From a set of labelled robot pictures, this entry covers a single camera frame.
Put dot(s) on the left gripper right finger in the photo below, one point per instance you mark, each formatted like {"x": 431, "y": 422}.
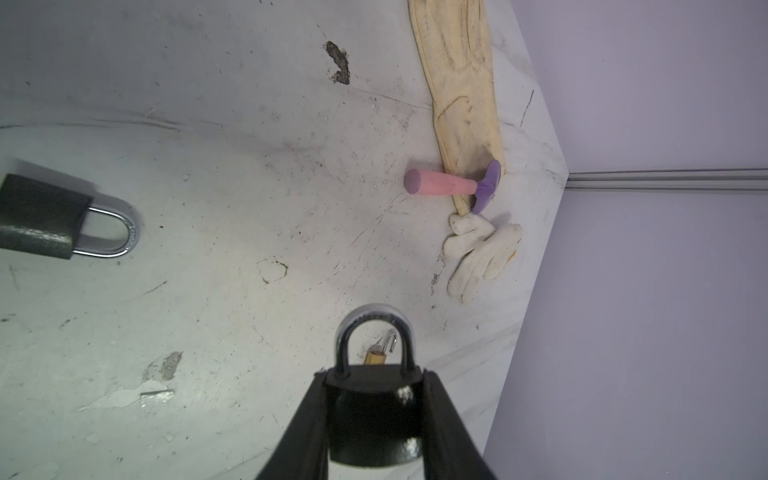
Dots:
{"x": 448, "y": 449}

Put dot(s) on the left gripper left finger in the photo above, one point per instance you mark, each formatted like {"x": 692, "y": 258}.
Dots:
{"x": 302, "y": 452}

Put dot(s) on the black padlock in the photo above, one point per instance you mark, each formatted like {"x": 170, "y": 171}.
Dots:
{"x": 47, "y": 220}
{"x": 374, "y": 411}

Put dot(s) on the brass padlock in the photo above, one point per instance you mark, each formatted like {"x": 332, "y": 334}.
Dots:
{"x": 378, "y": 352}

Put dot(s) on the white knit glove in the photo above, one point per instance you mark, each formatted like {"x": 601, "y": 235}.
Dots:
{"x": 482, "y": 251}

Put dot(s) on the cream leather glove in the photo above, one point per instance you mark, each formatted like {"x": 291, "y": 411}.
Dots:
{"x": 454, "y": 46}

